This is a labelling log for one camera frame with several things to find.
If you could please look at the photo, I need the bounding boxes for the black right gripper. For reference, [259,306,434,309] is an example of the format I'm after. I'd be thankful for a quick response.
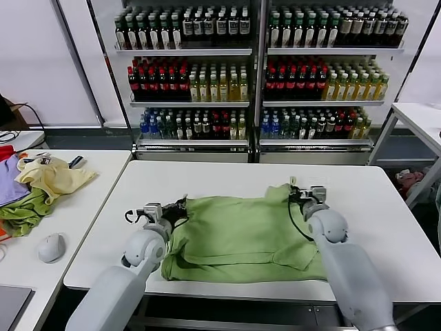
[289,175,313,208]

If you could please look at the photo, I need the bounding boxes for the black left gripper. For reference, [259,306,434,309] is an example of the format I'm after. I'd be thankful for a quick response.
[160,194,189,228]

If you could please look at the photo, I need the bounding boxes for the light green shirt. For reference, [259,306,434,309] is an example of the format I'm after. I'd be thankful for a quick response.
[161,184,330,282]

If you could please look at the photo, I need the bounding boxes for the pink clothes pile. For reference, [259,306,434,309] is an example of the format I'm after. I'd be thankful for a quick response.
[394,168,435,201]

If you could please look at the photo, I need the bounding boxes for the pale yellow shirt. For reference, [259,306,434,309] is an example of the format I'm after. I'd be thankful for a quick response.
[15,157,99,204]

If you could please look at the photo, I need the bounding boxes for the grey drinks display shelf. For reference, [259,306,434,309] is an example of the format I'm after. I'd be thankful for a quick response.
[88,0,263,163]
[254,0,411,166]

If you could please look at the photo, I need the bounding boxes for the white side table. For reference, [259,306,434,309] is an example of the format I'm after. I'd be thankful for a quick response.
[367,102,441,210]

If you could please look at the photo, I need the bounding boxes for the grey computer mouse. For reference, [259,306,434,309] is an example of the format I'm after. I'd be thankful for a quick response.
[37,233,66,265]

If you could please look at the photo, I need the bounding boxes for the green cap dark tea bottle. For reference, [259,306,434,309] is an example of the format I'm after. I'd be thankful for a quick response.
[137,16,150,52]
[269,13,281,48]
[159,16,172,52]
[114,16,127,52]
[171,16,183,52]
[327,13,339,48]
[316,13,329,48]
[126,16,139,52]
[305,13,317,48]
[292,13,305,48]
[280,13,293,48]
[148,16,161,52]

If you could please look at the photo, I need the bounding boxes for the dark bottle white square label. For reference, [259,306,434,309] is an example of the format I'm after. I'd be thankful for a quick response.
[227,12,239,49]
[216,12,227,49]
[203,12,214,49]
[193,12,204,49]
[182,12,194,49]
[238,12,251,49]

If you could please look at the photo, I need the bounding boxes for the dark bottle beige label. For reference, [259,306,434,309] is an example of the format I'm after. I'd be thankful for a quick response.
[362,12,375,48]
[374,12,387,48]
[340,12,352,48]
[386,12,398,48]
[397,12,409,48]
[351,12,364,48]

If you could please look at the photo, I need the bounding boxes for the green crumpled cloth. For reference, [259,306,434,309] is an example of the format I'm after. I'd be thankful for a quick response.
[0,188,52,239]

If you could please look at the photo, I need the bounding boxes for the purple cloth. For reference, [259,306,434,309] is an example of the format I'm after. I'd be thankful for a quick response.
[0,153,32,208]

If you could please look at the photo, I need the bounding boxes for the red cloth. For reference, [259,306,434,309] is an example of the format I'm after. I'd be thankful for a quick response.
[0,145,17,163]

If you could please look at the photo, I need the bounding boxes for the cardboard box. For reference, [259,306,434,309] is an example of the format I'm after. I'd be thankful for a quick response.
[0,94,30,128]

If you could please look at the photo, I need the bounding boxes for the grey laptop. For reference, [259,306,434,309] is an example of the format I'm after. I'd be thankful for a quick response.
[0,284,37,331]

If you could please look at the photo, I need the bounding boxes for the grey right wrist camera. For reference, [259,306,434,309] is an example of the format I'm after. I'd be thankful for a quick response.
[309,185,328,205]

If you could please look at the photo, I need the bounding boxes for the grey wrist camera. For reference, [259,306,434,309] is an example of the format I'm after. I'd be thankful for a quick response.
[309,185,328,205]
[140,202,163,224]

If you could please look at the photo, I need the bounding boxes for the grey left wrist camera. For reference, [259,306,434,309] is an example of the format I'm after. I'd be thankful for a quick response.
[140,202,163,224]

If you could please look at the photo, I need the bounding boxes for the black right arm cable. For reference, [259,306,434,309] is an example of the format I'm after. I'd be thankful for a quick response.
[287,192,316,242]

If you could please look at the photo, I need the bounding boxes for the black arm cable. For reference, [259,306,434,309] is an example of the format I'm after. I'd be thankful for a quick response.
[124,208,146,225]
[287,192,316,242]

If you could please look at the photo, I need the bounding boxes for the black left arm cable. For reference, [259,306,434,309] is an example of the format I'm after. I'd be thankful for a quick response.
[124,208,146,225]

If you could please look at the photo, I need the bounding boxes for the dark diagonal frame pole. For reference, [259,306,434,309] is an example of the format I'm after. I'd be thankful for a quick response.
[50,0,108,130]

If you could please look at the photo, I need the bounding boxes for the grey cable bundle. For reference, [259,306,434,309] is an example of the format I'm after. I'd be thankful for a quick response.
[0,130,21,146]

